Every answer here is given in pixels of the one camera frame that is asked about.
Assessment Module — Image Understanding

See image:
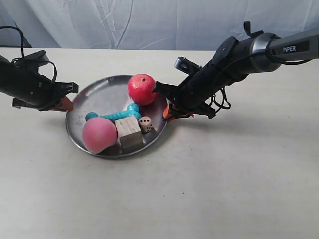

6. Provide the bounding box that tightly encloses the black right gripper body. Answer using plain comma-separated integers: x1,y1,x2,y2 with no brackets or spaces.
153,67,216,119

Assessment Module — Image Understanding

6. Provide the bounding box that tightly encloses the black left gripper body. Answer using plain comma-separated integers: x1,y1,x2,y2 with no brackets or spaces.
12,80,79,111

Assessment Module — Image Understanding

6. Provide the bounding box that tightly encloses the small wooden die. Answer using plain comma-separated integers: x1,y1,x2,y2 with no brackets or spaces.
138,116,154,134

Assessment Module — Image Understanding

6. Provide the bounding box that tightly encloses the teal rubber bone toy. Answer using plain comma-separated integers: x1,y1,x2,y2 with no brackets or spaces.
85,103,142,122

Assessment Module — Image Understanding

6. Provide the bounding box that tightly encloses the red toy apple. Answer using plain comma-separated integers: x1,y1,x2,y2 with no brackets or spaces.
127,74,157,106

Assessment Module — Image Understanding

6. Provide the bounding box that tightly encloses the large round metal plate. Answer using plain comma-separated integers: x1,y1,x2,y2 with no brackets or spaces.
65,75,168,159

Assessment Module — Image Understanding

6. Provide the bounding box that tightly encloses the wooden cube block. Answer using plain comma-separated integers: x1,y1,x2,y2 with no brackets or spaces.
115,116,143,149

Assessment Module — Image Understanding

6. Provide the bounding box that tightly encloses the pink foam peach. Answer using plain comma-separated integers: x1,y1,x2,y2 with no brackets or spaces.
82,117,118,154

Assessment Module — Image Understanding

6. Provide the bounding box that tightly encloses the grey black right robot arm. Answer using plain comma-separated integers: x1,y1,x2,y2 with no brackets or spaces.
153,21,319,121

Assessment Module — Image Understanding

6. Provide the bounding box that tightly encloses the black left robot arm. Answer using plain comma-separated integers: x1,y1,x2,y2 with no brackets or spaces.
0,57,79,112

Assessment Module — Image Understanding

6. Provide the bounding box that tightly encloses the white backdrop curtain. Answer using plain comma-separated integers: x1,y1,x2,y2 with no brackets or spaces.
0,0,319,50

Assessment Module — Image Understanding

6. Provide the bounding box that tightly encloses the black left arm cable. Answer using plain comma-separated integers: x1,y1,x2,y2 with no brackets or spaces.
0,26,57,83

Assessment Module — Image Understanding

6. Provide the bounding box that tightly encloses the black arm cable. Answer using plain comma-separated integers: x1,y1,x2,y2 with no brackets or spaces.
210,86,231,110
0,26,57,83

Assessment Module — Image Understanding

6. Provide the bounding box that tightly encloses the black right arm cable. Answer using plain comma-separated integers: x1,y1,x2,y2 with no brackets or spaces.
210,86,231,110

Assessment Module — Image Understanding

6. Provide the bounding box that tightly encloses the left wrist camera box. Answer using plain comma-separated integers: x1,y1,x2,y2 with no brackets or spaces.
12,50,49,68

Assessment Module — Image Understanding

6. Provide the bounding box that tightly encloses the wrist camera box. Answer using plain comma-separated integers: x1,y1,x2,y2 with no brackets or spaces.
174,56,201,75
12,50,49,68

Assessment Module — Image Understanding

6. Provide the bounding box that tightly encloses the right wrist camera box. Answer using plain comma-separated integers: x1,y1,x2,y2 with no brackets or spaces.
174,56,201,75

